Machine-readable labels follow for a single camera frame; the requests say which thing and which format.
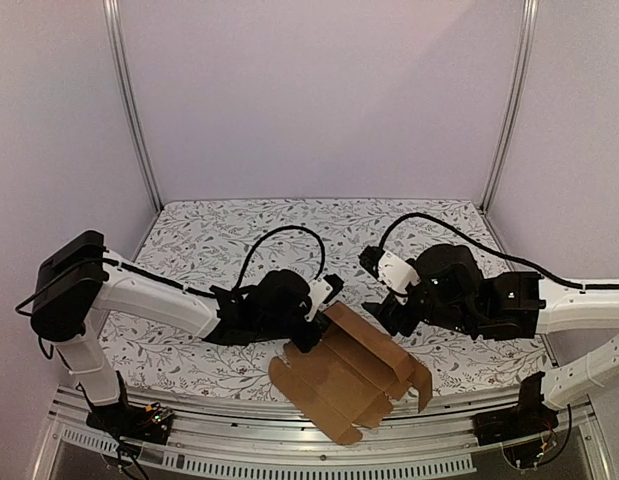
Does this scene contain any right aluminium frame post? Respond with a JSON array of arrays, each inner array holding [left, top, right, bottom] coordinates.
[[479, 0, 540, 216]]

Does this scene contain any brown cardboard box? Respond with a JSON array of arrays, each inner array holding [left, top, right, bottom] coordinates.
[[268, 302, 433, 445]]

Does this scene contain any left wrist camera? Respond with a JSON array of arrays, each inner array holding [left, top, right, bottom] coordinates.
[[305, 274, 344, 322]]

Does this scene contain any aluminium front rail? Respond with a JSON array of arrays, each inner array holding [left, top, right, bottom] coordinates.
[[33, 388, 615, 479]]

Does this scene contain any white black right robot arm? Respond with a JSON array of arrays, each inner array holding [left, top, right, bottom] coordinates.
[[359, 244, 619, 436]]

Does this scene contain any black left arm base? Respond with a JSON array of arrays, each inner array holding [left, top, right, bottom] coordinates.
[[86, 402, 174, 445]]

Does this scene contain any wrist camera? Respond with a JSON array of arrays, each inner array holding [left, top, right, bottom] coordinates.
[[305, 274, 344, 322], [359, 246, 420, 305]]

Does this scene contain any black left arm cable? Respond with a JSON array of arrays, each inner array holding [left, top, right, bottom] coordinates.
[[231, 224, 328, 294]]

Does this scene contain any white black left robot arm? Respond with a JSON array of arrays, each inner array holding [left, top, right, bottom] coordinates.
[[14, 230, 344, 434]]

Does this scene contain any floral patterned table mat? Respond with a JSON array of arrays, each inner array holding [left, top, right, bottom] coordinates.
[[100, 199, 550, 401]]

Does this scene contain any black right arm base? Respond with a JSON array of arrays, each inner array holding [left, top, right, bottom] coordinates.
[[472, 405, 558, 446]]

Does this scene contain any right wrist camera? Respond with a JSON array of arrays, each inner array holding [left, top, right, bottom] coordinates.
[[359, 246, 420, 305]]

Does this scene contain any aluminium frame post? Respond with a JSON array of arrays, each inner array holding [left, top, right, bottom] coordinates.
[[479, 0, 540, 216], [102, 0, 164, 213]]

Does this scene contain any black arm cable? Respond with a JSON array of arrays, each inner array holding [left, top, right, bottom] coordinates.
[[378, 212, 619, 291], [231, 224, 328, 294]]

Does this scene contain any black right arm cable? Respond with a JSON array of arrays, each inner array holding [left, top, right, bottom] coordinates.
[[378, 212, 619, 291]]

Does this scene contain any left aluminium frame post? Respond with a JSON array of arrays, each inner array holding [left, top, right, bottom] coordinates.
[[102, 0, 164, 213]]

